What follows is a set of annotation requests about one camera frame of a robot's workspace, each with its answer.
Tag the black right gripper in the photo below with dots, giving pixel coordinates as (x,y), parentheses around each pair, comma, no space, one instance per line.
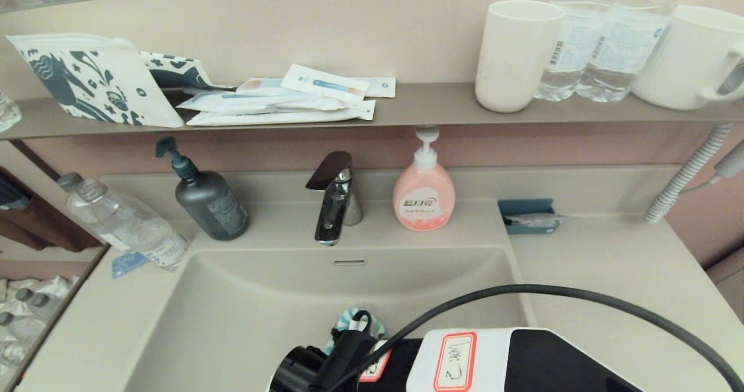
(299,374)

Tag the turquoise white striped cloth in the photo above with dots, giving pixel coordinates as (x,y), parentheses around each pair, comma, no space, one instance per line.
(343,321)

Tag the chrome sink faucet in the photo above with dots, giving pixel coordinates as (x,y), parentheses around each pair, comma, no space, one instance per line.
(335,206)

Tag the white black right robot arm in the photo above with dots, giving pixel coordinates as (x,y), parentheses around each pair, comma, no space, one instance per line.
(552,363)

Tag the beige sink basin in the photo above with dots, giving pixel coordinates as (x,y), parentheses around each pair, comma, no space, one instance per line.
(232,310)

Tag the dark grey pump bottle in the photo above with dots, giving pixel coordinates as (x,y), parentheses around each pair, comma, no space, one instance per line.
(213,206)

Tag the blue patterned card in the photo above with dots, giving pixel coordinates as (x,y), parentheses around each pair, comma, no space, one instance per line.
(129,264)

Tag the pink soap pump bottle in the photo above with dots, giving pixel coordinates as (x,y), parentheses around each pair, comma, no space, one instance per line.
(424,200)

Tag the clear plastic water bottle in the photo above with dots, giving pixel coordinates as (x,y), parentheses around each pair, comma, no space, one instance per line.
(7,113)
(140,229)
(70,181)
(572,49)
(626,49)

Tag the long white plastic packet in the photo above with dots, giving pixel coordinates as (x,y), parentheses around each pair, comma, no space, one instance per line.
(253,103)
(282,117)

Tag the plastic wrapped bottle pack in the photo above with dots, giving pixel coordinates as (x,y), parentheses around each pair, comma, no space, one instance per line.
(29,316)

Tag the blue soap tray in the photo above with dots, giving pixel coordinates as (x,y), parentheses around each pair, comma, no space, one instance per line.
(523,207)

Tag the clear wrapped small packet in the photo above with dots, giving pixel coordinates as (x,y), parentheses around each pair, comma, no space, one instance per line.
(537,220)

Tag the brown wooden furniture piece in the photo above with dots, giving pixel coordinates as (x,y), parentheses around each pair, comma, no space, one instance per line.
(52,229)

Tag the white sachet pinkish print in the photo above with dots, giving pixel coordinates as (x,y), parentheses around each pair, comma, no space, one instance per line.
(258,86)

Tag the white sachet blue orange print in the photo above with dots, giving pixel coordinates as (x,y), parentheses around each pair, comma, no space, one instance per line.
(322,84)

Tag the small plain white sachet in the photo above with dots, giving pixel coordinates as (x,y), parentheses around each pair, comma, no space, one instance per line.
(382,86)

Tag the small white blue patterned pouch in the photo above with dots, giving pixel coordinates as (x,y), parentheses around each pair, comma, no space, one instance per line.
(175,70)

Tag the large white blue patterned pouch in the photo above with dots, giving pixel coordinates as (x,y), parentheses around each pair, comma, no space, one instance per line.
(119,89)

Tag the black rounded object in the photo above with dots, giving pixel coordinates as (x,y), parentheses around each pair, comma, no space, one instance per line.
(11,197)

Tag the white plastic tumbler cup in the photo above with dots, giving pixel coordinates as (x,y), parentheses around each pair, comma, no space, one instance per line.
(514,60)

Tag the white ribbed mug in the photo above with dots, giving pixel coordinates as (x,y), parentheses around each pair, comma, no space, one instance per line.
(686,60)

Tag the grey wall shelf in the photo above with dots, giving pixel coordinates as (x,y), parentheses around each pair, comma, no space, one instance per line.
(436,105)

